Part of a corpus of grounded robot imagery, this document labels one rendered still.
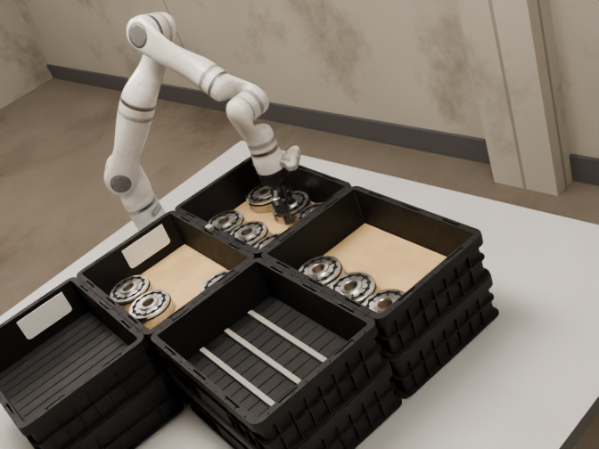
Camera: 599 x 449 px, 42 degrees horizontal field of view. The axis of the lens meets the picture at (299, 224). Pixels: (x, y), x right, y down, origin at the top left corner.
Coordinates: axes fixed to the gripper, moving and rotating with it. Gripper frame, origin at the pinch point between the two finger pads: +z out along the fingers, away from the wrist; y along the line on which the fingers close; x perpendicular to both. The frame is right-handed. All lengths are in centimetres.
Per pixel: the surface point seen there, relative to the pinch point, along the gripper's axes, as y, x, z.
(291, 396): 71, 11, -8
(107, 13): -328, -174, 23
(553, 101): -111, 77, 46
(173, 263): 8.7, -31.3, 2.1
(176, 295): 22.5, -26.9, 2.2
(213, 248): 13.8, -16.9, -3.4
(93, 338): 33, -46, 2
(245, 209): -9.6, -14.4, 2.1
